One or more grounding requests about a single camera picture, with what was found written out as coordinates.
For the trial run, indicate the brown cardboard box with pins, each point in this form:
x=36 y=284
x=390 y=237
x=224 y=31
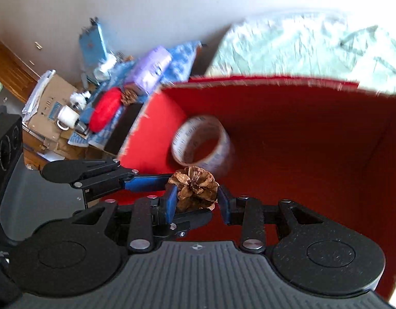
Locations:
x=53 y=93

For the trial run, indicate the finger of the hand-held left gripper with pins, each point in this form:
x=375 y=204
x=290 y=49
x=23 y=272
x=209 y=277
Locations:
x=146 y=183
x=191 y=220

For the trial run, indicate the light green bed sheet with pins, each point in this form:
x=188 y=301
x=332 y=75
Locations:
x=298 y=48

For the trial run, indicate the small white figurine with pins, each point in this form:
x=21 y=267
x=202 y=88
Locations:
x=78 y=98

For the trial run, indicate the small blue pouch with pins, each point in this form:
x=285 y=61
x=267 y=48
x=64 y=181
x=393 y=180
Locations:
x=87 y=112

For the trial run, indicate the crumpled clear plastic wrap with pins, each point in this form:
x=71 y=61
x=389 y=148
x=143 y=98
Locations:
x=104 y=67

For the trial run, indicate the black phone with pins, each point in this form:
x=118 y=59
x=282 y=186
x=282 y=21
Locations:
x=124 y=128

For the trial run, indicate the blue checkered cloth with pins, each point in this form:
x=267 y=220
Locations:
x=182 y=61

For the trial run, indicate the stack of white papers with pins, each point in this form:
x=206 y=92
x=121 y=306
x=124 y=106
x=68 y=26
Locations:
x=37 y=93

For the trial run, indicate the red cardboard box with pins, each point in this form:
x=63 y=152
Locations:
x=298 y=151

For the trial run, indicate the purple tissue pack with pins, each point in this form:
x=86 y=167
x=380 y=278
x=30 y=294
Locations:
x=149 y=69

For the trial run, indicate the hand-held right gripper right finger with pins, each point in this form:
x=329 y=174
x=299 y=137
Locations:
x=224 y=209

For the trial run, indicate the white mug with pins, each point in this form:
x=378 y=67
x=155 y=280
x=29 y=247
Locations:
x=67 y=116

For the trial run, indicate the clear printed tape roll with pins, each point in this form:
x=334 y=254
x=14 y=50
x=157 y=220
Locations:
x=225 y=157

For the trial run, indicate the red oval case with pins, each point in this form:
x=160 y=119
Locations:
x=104 y=109

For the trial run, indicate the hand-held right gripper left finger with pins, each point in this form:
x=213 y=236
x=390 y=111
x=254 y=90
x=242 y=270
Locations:
x=171 y=206

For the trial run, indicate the brown pinecone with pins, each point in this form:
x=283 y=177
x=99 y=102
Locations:
x=193 y=183
x=129 y=97

